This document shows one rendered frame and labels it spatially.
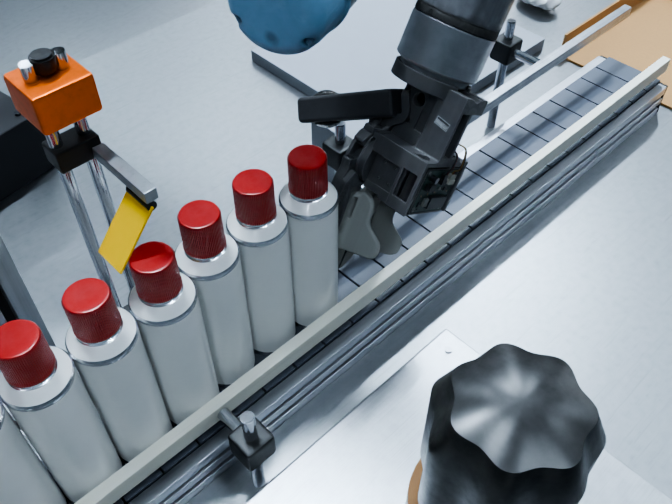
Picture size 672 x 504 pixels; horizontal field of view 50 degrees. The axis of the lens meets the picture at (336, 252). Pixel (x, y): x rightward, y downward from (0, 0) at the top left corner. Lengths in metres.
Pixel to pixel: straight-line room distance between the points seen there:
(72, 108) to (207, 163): 0.49
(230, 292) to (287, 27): 0.21
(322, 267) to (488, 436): 0.35
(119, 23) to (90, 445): 0.87
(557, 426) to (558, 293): 0.52
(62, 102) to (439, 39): 0.29
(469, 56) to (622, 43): 0.70
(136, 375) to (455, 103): 0.33
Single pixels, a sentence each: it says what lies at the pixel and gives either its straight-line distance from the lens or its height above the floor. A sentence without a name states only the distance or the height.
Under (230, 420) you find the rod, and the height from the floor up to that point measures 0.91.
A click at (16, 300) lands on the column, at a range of 0.67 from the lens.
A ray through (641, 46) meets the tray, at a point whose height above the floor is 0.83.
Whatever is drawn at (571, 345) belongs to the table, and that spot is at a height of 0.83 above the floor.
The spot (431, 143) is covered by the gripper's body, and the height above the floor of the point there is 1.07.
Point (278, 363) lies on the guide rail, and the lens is 0.66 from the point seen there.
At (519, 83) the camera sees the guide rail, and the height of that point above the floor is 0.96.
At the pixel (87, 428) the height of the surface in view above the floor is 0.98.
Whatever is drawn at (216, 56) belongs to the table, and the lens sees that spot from 1.20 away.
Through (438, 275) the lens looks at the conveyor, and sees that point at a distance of 0.79.
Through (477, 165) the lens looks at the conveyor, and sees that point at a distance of 0.91.
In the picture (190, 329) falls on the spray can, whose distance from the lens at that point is 0.56.
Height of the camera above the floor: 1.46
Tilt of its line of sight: 48 degrees down
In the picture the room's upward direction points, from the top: straight up
